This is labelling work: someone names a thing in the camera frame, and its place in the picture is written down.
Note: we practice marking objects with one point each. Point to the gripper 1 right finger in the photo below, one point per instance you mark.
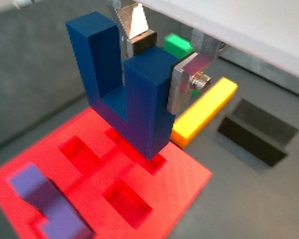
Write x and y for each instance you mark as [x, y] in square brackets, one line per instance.
[187, 74]

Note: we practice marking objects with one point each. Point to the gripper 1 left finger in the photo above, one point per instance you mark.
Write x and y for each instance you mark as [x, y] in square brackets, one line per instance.
[139, 37]

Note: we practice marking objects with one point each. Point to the blue U-shaped block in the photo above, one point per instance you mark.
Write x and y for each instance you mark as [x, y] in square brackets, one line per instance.
[126, 91]

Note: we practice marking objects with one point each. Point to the green stepped block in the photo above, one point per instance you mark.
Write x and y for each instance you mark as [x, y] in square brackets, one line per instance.
[177, 46]

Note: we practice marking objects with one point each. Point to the yellow long block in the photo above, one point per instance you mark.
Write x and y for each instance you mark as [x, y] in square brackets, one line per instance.
[201, 111]

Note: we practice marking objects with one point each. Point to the red slotted base block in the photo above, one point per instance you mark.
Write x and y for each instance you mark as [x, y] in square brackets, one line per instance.
[129, 197]

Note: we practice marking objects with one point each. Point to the purple block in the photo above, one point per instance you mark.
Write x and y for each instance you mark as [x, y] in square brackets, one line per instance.
[38, 191]

